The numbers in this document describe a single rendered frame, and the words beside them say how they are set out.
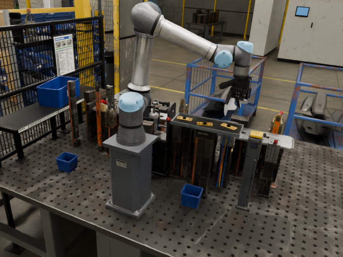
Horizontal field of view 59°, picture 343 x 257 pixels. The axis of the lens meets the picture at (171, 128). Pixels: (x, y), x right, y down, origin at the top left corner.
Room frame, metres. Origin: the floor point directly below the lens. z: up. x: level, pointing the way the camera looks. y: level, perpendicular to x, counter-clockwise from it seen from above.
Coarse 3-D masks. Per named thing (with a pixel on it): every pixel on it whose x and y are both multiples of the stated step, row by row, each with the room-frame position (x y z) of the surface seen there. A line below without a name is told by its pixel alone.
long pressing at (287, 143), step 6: (108, 102) 2.12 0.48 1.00; (162, 114) 1.95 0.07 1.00; (162, 120) 1.87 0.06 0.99; (246, 132) 1.74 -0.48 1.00; (264, 132) 1.76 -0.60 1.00; (240, 138) 1.65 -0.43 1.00; (246, 138) 1.65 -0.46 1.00; (264, 138) 1.67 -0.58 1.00; (282, 138) 1.69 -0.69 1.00; (288, 138) 1.69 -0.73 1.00; (264, 144) 1.60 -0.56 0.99; (282, 144) 1.60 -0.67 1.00; (288, 144) 1.61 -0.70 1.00; (294, 144) 1.62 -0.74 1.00
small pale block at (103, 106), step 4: (104, 104) 1.91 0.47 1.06; (104, 108) 1.91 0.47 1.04; (104, 112) 1.90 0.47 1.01; (104, 116) 1.91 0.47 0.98; (104, 120) 1.91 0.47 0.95; (104, 124) 1.91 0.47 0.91; (104, 128) 1.91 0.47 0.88; (104, 132) 1.91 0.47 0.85; (104, 136) 1.91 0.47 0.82; (104, 140) 1.91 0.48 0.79; (104, 148) 1.92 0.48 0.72
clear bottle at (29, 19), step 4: (28, 8) 2.14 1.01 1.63; (28, 12) 2.12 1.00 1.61; (28, 16) 2.11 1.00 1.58; (32, 16) 2.12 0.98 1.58; (28, 20) 2.10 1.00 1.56; (32, 20) 2.11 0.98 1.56; (32, 28) 2.11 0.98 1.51; (32, 32) 2.11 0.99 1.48; (36, 32) 2.14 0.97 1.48; (28, 36) 2.10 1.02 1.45; (36, 36) 2.13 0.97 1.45
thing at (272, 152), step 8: (272, 144) 1.48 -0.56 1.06; (280, 144) 1.48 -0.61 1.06; (272, 152) 1.48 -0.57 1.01; (264, 160) 1.49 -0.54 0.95; (272, 160) 1.48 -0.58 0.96; (264, 168) 1.50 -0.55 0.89; (272, 168) 1.48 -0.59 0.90; (264, 176) 1.49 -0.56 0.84; (272, 176) 1.52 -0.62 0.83; (264, 184) 1.49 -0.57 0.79; (264, 192) 1.48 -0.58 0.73
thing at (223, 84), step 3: (228, 81) 1.45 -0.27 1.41; (231, 81) 1.44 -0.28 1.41; (234, 81) 1.43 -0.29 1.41; (219, 84) 1.49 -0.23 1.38; (222, 84) 1.48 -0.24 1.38; (225, 84) 1.46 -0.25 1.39; (228, 84) 1.45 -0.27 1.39; (231, 84) 1.44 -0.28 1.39; (219, 87) 1.48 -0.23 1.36; (222, 87) 1.47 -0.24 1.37; (225, 87) 1.47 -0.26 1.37
